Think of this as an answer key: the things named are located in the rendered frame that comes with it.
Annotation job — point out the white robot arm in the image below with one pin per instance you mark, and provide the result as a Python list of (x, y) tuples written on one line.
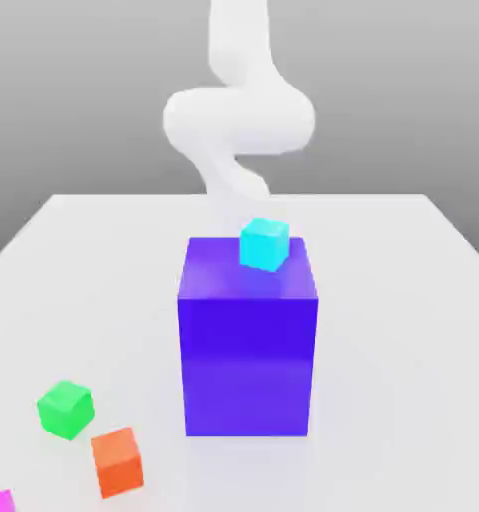
[(239, 120)]

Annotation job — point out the small cyan cube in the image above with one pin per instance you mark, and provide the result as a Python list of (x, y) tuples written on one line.
[(263, 246)]

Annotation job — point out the small green cube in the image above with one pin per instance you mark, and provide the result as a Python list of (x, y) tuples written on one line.
[(65, 412)]

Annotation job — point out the small orange cube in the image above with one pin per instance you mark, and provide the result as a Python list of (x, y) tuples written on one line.
[(117, 464)]

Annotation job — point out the large purple box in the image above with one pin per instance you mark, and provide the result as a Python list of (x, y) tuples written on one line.
[(247, 360)]

